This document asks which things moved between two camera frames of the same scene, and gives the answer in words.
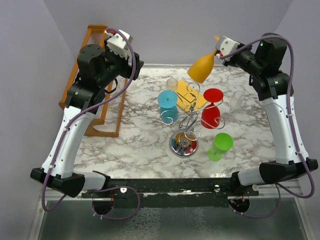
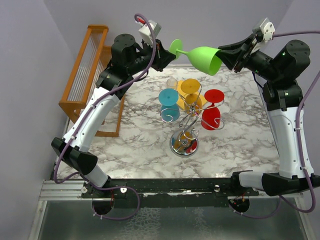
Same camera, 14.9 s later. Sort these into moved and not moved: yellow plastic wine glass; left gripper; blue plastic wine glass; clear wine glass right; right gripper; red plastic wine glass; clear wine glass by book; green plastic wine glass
Moved: left gripper; green plastic wine glass; yellow plastic wine glass
Not moved: blue plastic wine glass; red plastic wine glass; clear wine glass right; clear wine glass by book; right gripper
